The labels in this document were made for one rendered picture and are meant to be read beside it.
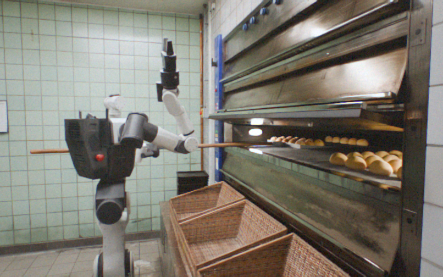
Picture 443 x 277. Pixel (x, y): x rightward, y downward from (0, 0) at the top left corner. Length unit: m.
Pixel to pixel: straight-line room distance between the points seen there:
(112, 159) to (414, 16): 1.27
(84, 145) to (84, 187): 2.07
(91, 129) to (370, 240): 1.19
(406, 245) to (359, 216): 0.20
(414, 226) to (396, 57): 0.49
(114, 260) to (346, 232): 1.14
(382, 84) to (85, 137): 1.18
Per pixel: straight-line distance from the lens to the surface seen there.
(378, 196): 1.05
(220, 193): 2.53
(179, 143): 1.43
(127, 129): 1.35
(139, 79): 3.37
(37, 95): 3.50
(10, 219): 3.73
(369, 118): 0.89
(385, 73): 1.03
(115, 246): 1.69
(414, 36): 0.98
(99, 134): 1.44
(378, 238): 1.09
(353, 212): 1.18
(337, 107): 0.95
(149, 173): 3.40
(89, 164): 1.45
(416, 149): 0.95
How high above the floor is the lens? 1.40
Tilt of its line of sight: 4 degrees down
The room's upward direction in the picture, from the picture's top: straight up
